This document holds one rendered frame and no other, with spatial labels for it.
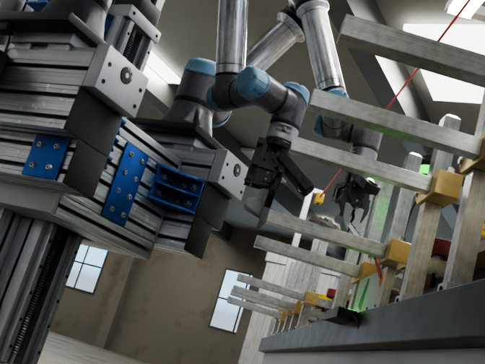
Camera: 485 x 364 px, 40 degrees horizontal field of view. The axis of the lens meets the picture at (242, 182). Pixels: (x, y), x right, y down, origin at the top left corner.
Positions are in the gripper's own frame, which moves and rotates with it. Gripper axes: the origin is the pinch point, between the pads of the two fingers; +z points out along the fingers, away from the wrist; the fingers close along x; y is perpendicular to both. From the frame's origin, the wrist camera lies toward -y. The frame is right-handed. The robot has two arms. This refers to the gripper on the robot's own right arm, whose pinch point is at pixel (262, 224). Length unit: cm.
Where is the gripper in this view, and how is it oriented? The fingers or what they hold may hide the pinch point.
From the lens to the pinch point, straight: 157.4
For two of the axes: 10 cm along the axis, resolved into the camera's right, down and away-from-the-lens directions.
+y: -9.5, -3.1, 0.2
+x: 0.7, -2.5, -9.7
